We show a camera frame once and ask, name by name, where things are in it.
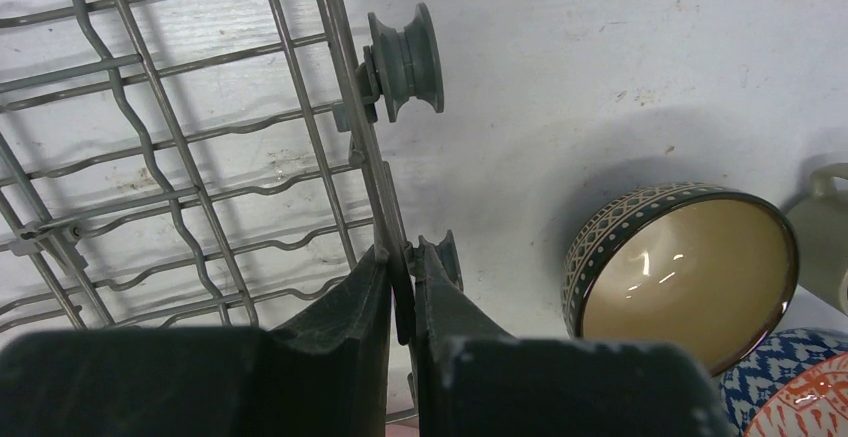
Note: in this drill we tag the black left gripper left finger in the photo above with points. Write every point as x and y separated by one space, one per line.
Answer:
321 373

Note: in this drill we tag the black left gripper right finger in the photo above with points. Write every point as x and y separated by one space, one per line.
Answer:
473 378

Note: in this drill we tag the dark patterned cream bowl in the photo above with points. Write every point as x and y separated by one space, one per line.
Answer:
708 268

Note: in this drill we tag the grey wire dish rack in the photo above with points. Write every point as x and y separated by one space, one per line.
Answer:
197 163

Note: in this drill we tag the orange patterned small bowl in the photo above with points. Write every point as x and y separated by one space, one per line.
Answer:
793 384

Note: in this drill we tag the small grey-green mug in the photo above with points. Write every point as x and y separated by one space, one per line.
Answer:
820 224

